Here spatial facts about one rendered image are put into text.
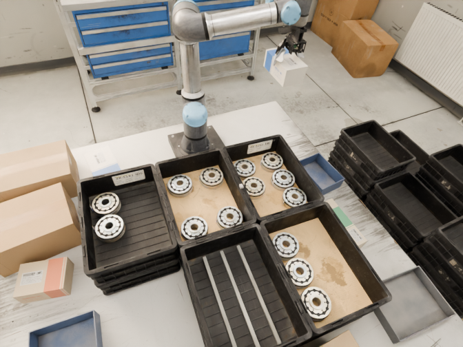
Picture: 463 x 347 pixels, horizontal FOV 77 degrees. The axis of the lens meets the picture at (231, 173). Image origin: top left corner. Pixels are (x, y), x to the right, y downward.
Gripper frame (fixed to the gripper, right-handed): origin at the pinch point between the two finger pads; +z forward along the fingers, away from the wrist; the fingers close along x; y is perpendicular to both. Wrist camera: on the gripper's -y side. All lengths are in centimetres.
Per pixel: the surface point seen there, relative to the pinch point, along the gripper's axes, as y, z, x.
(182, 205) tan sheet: 43, 28, -70
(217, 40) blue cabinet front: -141, 62, 26
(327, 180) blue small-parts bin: 49, 40, 6
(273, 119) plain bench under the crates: -3.5, 40.7, 3.9
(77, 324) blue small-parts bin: 69, 40, -117
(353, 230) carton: 79, 34, -4
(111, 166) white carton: 8, 32, -92
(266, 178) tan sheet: 44, 28, -29
